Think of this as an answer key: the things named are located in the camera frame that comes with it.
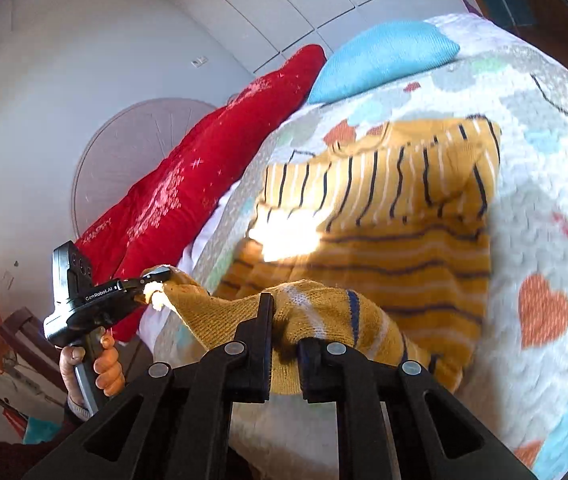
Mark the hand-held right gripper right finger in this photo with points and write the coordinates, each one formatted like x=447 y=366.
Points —
x=316 y=360

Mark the person's left forearm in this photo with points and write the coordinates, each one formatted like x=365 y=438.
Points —
x=19 y=440

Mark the yellow striped sweater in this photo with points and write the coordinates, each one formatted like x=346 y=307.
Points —
x=378 y=220

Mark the person's left hand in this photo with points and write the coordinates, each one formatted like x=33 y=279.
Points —
x=106 y=365

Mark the red embroidered quilt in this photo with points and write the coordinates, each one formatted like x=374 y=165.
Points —
x=189 y=185

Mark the blue pillow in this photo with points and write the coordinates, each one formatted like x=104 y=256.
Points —
x=378 y=57

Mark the round wall decoration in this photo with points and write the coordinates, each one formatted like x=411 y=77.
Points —
x=129 y=155

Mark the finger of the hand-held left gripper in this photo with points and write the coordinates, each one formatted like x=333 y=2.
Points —
x=151 y=280

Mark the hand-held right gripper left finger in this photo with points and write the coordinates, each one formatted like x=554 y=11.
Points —
x=263 y=340

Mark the heart patterned white blanket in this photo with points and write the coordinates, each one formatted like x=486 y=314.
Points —
x=528 y=240

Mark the wooden chair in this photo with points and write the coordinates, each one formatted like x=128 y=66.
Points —
x=29 y=345

